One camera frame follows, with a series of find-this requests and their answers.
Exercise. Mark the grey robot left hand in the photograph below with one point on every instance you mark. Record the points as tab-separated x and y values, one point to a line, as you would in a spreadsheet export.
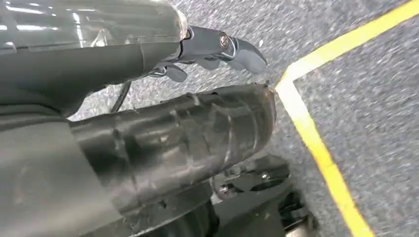
147	140

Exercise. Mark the robot black foot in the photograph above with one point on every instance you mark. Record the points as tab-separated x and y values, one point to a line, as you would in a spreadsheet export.
262	176

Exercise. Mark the yellow floor tape line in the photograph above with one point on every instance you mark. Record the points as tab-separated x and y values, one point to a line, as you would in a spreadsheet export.
311	140

